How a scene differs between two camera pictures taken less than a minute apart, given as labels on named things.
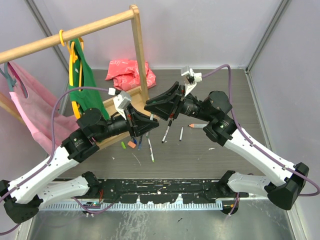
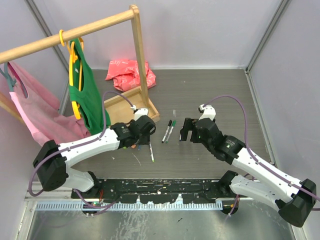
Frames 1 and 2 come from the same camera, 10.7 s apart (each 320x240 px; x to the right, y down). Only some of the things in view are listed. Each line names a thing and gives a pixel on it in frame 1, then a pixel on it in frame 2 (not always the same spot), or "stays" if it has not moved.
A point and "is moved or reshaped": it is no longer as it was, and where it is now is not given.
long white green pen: x=151 y=118 is moved or reshaped
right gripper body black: x=179 y=103 → x=189 y=126
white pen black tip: x=165 y=134 stays
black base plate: x=193 y=191 stays
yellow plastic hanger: x=72 y=58 stays
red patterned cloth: x=125 y=74 stays
